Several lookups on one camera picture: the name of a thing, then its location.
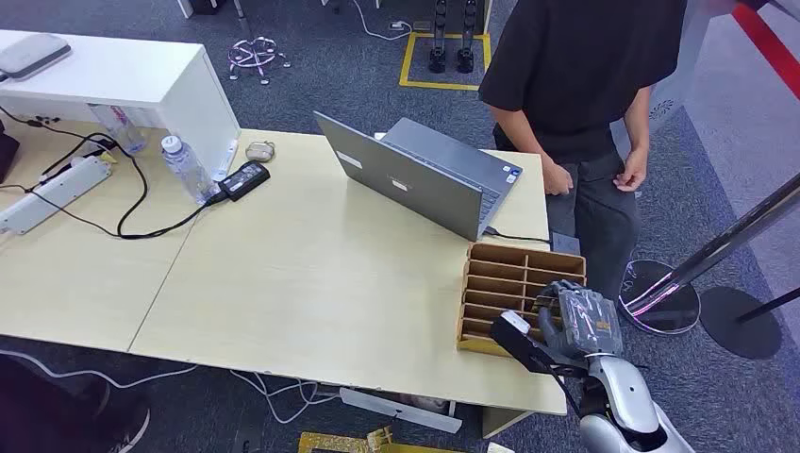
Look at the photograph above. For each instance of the person's left hand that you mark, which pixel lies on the person's left hand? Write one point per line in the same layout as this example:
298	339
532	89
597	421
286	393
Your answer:
632	172

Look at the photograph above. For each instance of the white cabinet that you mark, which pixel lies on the white cabinet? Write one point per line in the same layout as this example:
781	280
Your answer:
125	78

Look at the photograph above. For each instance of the chrome stanchion post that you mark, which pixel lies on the chrome stanchion post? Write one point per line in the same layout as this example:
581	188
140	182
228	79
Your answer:
725	241

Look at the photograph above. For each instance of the person's right forearm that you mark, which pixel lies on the person's right forearm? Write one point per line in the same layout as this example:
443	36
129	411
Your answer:
519	134

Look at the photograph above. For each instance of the black stanchion post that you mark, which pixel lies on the black stanchion post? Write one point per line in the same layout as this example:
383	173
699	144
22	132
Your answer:
772	306

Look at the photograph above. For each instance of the grey flat device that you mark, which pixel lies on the grey flat device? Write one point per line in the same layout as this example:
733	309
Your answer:
31	55

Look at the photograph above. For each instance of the clear bottle red label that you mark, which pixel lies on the clear bottle red label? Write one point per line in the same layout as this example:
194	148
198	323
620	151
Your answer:
122	131

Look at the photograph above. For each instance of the chrome stanchion base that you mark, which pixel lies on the chrome stanchion base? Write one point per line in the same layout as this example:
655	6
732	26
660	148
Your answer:
662	312

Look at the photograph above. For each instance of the grey earbuds case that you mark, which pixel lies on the grey earbuds case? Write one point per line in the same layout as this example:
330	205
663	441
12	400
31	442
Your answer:
260	151

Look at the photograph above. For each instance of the wooden slotted card organizer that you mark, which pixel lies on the wooden slotted card organizer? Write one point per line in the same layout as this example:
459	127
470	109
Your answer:
500	281

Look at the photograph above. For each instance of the black power adapter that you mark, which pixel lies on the black power adapter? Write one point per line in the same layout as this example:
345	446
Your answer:
245	180

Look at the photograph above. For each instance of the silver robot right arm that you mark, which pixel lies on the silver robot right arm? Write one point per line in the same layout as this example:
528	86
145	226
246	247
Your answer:
619	400

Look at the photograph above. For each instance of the person's left forearm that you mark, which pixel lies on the person's left forearm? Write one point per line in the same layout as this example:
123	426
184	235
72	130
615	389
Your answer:
639	119

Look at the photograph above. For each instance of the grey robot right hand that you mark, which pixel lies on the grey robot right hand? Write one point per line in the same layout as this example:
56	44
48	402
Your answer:
590	325

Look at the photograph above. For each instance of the person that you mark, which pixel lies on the person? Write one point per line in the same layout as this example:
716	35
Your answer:
581	69

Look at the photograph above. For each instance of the black stanchion base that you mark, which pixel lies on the black stanchion base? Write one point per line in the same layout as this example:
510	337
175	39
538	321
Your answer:
737	331

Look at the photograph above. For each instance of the yellow frame on floor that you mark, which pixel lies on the yellow frame on floor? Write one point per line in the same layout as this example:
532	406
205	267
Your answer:
337	442

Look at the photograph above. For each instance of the white power strip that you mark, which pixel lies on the white power strip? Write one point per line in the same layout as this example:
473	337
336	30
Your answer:
53	195

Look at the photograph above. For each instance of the clear water bottle white cap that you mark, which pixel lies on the clear water bottle white cap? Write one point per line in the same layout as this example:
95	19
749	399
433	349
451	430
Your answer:
186	169

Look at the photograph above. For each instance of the black shoe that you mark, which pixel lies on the black shoe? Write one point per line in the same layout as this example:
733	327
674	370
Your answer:
125	425

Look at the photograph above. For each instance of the wooden desk leg panel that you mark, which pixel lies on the wooden desk leg panel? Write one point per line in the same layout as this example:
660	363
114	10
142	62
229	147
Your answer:
503	422

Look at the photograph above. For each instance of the red barrier belt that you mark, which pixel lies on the red barrier belt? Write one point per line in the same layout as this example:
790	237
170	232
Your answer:
769	47

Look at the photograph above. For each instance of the person's right hand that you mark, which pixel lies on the person's right hand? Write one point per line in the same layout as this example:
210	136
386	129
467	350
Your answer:
556	178

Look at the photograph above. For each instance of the black robot leg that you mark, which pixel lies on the black robot leg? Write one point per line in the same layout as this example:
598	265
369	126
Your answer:
438	53
466	53

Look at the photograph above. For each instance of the grey open laptop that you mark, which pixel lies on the grey open laptop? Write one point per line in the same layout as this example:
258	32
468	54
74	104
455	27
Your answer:
412	178

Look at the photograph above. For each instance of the black object at desk edge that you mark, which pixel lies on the black object at desk edge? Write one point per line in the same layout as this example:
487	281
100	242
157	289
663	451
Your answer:
6	153

